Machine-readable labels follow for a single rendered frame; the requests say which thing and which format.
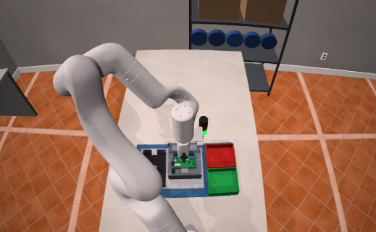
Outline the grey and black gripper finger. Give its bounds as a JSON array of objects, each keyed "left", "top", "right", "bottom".
[{"left": 181, "top": 153, "right": 188, "bottom": 161}]

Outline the red bin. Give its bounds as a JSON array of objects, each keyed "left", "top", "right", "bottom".
[{"left": 206, "top": 143, "right": 236, "bottom": 168}]

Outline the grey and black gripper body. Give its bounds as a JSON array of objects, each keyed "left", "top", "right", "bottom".
[{"left": 177, "top": 142, "right": 190, "bottom": 157}]

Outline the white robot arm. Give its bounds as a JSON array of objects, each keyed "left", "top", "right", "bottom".
[{"left": 53, "top": 43, "right": 204, "bottom": 232}]

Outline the green open bin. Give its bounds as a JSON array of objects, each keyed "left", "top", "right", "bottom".
[{"left": 207, "top": 167, "right": 240, "bottom": 196}]

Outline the green circuit board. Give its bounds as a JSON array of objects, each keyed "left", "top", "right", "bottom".
[{"left": 174, "top": 155, "right": 195, "bottom": 167}]

